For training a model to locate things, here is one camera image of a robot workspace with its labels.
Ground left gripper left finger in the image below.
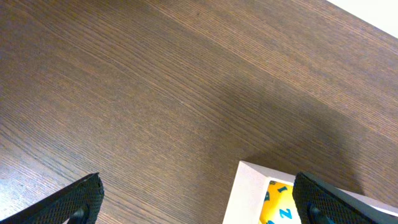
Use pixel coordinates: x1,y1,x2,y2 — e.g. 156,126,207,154
1,173,104,224

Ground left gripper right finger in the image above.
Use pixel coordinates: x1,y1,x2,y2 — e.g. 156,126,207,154
292,172,397,224

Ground yellow ball blue letters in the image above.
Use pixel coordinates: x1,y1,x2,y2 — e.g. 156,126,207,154
259,181,301,224

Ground white cardboard box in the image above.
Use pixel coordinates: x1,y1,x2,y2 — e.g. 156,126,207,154
223,161,397,223

